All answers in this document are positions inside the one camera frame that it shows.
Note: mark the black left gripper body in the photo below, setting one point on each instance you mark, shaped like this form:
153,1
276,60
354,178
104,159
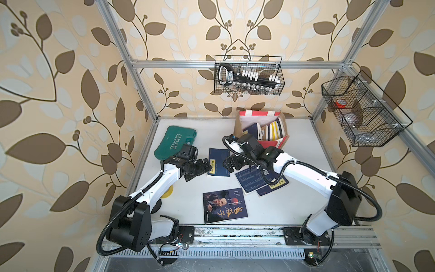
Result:
196,168

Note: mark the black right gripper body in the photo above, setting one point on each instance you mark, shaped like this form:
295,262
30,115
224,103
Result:
240,160

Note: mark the navy book with yellow label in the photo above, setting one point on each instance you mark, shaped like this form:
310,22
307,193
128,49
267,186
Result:
216,159

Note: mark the dark book large white characters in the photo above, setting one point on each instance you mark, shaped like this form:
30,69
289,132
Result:
224,205

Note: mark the red and burlap canvas bag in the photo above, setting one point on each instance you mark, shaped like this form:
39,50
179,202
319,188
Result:
245,118

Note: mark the black and white large book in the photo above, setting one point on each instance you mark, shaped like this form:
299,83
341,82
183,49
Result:
280,128

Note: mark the navy book yellow label front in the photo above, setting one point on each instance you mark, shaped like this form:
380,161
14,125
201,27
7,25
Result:
254,130

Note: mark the yellow cartoon man book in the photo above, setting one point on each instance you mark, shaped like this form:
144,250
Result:
273,131

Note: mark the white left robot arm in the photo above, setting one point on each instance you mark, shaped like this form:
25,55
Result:
131,225

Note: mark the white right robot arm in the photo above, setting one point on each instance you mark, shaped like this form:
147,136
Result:
346,202

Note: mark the yellow tape roll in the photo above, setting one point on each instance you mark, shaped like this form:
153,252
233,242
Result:
168,192

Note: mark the green plastic tool case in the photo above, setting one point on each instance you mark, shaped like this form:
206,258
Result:
175,137

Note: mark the socket wrench set in basket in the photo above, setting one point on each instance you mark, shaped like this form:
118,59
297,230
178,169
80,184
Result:
241,74

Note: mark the red tape roll in basket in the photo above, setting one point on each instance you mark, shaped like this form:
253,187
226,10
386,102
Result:
341,103

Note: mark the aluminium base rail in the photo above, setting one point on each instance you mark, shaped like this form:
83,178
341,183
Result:
255,242

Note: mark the black wire basket back wall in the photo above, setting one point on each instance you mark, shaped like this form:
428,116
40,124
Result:
270,62

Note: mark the black wire basket wall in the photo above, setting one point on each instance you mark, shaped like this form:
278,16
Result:
372,117
270,62

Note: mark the black wire basket right wall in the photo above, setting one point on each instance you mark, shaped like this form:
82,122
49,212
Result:
372,117

